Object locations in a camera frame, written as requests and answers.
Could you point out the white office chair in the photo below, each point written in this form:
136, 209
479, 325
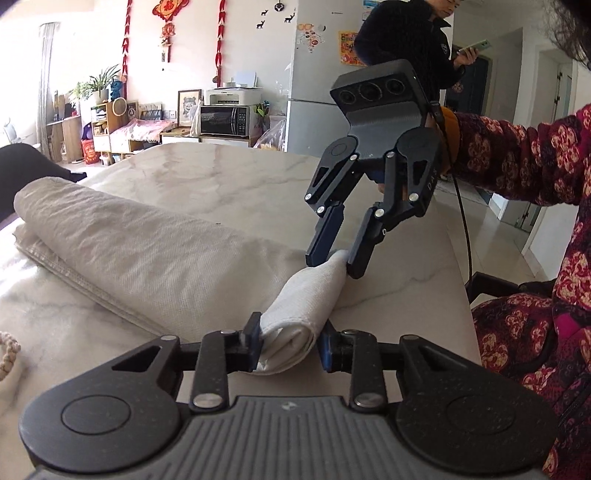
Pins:
11, 134

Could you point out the wooden desk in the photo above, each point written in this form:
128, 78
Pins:
69, 136

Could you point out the wooden shelf unit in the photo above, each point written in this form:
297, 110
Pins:
101, 124

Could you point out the white shopping bag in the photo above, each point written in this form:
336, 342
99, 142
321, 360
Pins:
138, 244

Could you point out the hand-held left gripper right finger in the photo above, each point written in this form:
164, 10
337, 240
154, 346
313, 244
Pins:
325, 346

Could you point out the framed bear picture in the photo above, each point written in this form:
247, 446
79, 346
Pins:
189, 108

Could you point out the red knot wall ornament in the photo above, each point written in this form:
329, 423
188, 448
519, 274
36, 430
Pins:
170, 9

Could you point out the low wooden drawer cabinet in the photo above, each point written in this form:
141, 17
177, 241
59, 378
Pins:
180, 134

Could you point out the person's patterned jacket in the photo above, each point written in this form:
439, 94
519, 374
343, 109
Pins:
554, 346

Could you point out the grey curtain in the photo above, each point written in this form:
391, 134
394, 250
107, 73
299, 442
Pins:
48, 83

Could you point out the small green plant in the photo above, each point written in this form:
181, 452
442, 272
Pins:
261, 110

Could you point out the person's dark hair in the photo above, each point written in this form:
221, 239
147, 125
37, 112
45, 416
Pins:
572, 27

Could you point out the black microwave oven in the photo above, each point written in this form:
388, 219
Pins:
224, 121

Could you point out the potted green plant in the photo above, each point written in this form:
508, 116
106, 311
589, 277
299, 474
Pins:
94, 87

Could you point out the small framed picture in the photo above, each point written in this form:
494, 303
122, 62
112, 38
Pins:
132, 110

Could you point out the round white mirror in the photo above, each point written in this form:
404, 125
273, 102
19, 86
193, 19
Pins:
119, 106

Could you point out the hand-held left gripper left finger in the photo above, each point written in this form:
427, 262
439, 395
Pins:
254, 344

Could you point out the pink cloth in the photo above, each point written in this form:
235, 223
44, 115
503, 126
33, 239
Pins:
136, 131

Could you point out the white refrigerator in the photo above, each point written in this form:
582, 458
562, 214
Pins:
314, 69

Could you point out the white plastic bag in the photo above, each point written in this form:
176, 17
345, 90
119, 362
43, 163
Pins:
196, 122

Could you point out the red hanging garland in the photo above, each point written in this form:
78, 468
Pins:
127, 39
221, 34

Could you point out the blue plush toy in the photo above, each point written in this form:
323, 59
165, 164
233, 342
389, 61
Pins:
117, 88

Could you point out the red bucket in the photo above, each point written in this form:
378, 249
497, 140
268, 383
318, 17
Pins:
90, 152

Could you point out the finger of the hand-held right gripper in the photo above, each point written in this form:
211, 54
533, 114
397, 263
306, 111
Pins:
323, 235
362, 244

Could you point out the clear bag of yellow food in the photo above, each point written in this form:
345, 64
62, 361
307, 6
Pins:
273, 137

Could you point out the white printer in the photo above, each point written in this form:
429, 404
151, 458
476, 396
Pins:
233, 97

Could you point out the person's right forearm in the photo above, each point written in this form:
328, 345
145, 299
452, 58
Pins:
508, 157

